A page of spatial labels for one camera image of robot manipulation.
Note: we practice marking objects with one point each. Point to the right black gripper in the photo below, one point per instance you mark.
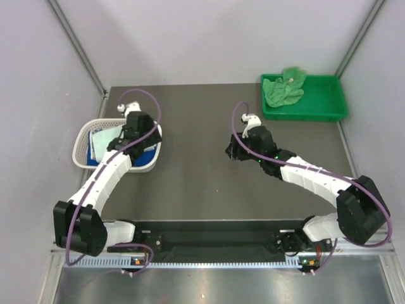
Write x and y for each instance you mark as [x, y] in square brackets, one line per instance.
[233, 152]

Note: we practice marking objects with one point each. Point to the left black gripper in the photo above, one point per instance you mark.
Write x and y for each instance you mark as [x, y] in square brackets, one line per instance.
[154, 139]

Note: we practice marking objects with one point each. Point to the white towel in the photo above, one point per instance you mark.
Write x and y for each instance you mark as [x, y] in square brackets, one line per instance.
[99, 140]

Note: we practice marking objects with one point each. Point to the green towel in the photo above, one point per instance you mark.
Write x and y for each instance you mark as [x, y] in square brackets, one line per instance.
[285, 90]

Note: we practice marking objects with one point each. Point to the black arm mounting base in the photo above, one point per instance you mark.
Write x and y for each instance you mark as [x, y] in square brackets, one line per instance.
[225, 240]

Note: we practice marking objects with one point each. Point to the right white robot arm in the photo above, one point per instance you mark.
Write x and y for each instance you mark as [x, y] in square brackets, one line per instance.
[360, 208]

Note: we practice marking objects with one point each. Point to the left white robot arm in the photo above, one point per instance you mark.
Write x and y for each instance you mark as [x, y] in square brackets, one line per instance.
[77, 222]

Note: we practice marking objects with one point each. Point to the white perforated plastic basket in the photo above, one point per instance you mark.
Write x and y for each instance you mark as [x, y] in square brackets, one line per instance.
[80, 147]

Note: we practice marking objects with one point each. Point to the green plastic bin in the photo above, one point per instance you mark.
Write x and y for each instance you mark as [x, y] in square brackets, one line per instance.
[323, 101]

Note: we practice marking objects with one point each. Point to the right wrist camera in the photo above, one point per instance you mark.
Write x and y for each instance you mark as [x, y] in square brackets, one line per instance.
[250, 121]

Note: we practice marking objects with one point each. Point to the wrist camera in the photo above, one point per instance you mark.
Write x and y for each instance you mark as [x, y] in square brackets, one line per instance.
[126, 109]
[250, 121]

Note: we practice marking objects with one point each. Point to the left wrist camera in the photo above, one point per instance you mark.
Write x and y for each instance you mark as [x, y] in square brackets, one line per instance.
[126, 109]

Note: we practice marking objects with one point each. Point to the grey slotted cable duct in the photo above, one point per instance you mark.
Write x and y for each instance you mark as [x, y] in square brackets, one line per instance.
[134, 262]

